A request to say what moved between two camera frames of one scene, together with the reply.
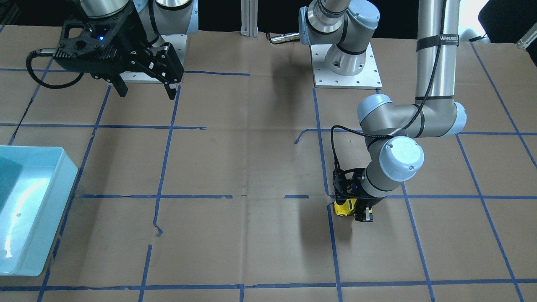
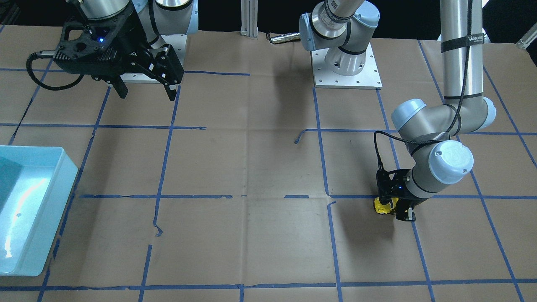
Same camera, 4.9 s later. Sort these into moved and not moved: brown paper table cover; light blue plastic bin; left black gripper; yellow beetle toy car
Moved: yellow beetle toy car; left black gripper
Not moved: light blue plastic bin; brown paper table cover
